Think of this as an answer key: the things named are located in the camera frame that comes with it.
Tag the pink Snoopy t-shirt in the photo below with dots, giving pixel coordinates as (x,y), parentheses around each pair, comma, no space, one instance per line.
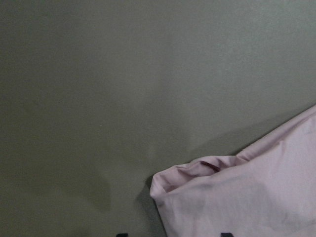
(266,190)

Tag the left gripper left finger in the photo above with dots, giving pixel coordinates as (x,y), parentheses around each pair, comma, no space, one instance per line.
(122,235)

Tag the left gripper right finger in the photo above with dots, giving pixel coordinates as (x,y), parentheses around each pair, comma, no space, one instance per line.
(226,234)

